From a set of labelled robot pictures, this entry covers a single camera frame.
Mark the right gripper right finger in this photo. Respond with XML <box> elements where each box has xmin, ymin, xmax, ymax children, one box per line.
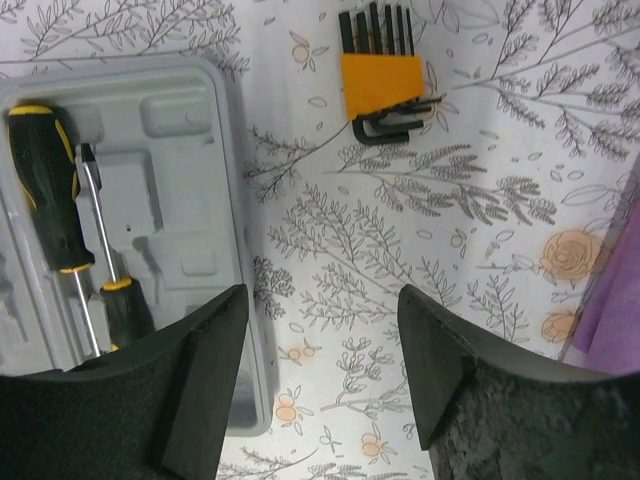
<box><xmin>397</xmin><ymin>285</ymin><xmax>639</xmax><ymax>479</ymax></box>

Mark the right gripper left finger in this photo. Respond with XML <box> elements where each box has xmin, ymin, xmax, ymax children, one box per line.
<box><xmin>1</xmin><ymin>285</ymin><xmax>249</xmax><ymax>479</ymax></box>

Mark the small yellow black screwdriver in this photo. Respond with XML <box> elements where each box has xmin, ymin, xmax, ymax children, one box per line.
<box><xmin>78</xmin><ymin>143</ymin><xmax>154</xmax><ymax>350</ymax></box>

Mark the grey plastic tool case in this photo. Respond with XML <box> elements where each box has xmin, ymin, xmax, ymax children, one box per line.
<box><xmin>0</xmin><ymin>54</ymin><xmax>276</xmax><ymax>437</ymax></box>

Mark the screwdriver bit set holder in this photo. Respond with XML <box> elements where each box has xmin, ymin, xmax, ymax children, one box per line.
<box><xmin>338</xmin><ymin>1</ymin><xmax>441</xmax><ymax>146</ymax></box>

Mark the purple folded cloth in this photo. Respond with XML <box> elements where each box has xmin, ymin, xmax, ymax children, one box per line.
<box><xmin>563</xmin><ymin>163</ymin><xmax>639</xmax><ymax>375</ymax></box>

